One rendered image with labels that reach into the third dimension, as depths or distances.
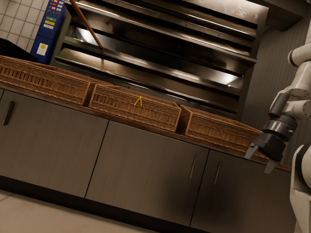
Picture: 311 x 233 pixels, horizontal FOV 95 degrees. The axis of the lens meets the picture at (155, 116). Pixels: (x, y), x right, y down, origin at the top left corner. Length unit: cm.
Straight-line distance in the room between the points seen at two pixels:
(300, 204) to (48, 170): 105
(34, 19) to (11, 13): 22
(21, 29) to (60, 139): 134
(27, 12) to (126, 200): 190
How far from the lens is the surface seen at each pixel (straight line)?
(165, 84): 143
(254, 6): 214
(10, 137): 111
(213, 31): 178
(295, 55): 88
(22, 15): 210
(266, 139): 66
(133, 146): 83
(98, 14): 163
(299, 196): 57
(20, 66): 121
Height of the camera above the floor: 58
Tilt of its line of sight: 4 degrees up
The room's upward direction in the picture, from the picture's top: 16 degrees clockwise
